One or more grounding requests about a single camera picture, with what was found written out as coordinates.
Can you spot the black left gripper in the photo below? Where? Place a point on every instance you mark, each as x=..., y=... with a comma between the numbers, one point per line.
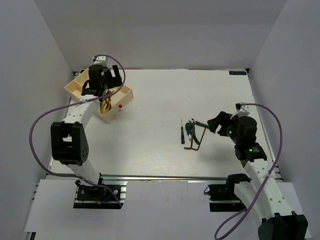
x=115, y=81

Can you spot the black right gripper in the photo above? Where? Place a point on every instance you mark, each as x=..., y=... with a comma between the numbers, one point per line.
x=224, y=119

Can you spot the yellow needle-nose pliers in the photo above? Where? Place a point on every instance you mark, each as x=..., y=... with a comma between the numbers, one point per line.
x=105, y=106

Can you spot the long brown hex key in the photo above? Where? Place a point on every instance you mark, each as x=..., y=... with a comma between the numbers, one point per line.
x=191, y=137

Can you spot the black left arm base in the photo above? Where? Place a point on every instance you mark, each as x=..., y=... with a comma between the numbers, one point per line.
x=91, y=197

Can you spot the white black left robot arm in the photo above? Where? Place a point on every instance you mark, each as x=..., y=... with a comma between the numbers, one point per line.
x=69, y=143

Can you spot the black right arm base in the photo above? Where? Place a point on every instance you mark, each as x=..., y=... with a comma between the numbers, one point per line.
x=222, y=196

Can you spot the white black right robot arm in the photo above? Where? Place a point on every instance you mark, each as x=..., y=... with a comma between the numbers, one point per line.
x=257, y=188

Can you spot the black green precision screwdriver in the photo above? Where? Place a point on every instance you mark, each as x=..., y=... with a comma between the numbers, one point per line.
x=182, y=137

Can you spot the blue logo sticker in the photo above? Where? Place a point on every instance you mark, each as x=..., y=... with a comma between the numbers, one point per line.
x=238, y=73

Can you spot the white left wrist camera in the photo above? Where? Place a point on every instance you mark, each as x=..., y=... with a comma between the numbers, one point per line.
x=100, y=60

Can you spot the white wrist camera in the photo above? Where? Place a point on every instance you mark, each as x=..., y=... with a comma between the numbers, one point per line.
x=241, y=110
x=100, y=60

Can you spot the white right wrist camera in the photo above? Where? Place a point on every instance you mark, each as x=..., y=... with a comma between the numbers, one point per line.
x=241, y=110

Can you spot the aluminium table rail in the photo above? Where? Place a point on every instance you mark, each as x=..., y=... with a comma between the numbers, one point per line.
x=159, y=177

